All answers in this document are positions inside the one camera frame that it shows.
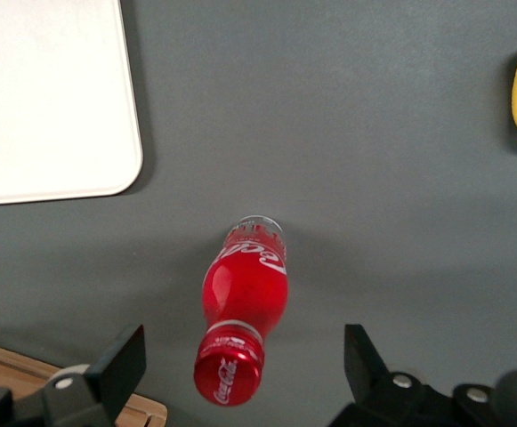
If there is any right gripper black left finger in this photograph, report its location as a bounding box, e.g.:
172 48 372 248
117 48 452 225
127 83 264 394
39 323 148 427

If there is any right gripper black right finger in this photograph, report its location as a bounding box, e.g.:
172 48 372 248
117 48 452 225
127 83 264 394
327 323 456 427

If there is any red coke bottle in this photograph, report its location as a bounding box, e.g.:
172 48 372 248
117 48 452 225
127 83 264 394
192 215 290 407

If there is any beige rectangular tray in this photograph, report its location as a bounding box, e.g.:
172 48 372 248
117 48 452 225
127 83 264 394
0 0 144 208

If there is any wooden drawer cabinet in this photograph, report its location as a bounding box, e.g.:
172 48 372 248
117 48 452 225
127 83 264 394
0 338 169 427

